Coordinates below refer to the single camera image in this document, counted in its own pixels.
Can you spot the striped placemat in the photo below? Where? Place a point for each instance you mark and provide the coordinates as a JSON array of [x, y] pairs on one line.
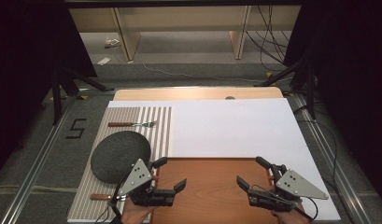
[[162, 130]]

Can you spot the dark curtain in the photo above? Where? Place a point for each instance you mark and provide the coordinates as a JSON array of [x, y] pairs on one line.
[[353, 77], [26, 62]]

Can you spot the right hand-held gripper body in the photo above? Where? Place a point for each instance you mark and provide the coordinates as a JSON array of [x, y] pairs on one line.
[[296, 186]]

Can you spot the black metal stand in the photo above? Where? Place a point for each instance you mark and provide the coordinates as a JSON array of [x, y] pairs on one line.
[[57, 96], [310, 90]]

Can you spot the person's left hand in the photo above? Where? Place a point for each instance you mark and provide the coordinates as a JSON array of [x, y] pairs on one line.
[[134, 214]]

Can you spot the aluminium floor rail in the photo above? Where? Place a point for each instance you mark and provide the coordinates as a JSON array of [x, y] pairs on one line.
[[328, 155], [33, 174]]

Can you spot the dark grey round plate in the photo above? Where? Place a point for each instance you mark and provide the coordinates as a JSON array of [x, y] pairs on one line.
[[117, 157]]

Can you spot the light wooden desk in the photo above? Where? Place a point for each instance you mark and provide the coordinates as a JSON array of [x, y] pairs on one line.
[[179, 18]]

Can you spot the crumpled paper scrap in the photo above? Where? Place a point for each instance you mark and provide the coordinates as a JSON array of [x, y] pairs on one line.
[[112, 43]]

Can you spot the white board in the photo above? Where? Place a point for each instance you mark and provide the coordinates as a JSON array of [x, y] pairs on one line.
[[235, 130]]

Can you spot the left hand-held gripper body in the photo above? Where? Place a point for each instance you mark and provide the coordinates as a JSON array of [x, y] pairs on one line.
[[138, 178]]

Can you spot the white paper scrap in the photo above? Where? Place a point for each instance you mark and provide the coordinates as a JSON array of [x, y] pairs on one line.
[[104, 61]]

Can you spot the light wooden table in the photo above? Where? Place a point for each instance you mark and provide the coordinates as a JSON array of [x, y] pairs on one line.
[[179, 94]]

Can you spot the person's right hand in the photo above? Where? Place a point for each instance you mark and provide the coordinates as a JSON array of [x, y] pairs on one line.
[[291, 217]]

